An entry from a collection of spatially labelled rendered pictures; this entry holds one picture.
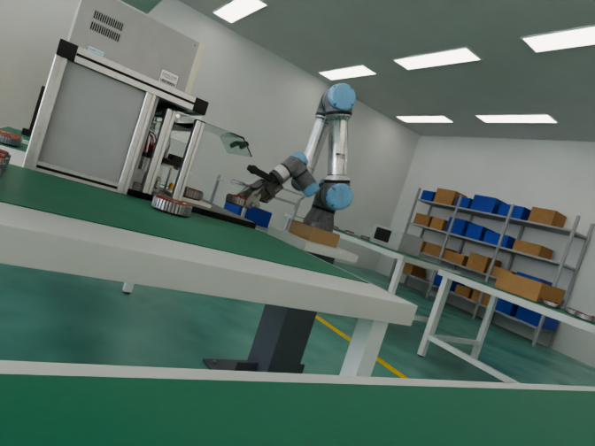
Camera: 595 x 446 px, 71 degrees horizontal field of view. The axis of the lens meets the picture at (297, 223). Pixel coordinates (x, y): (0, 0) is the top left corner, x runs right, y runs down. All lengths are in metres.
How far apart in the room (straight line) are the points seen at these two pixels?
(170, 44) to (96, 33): 0.22
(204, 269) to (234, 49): 7.02
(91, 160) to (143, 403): 1.18
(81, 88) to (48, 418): 1.21
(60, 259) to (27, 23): 6.46
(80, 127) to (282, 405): 1.19
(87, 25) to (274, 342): 1.42
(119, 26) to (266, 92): 6.33
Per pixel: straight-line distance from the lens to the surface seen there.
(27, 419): 0.25
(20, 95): 6.93
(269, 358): 2.02
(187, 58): 1.60
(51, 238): 0.63
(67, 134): 1.39
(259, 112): 7.73
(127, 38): 1.56
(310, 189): 1.81
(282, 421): 0.29
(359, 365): 1.02
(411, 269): 8.62
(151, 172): 1.43
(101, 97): 1.40
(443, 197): 8.55
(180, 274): 0.68
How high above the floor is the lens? 0.88
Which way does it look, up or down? 2 degrees down
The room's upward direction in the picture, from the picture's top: 18 degrees clockwise
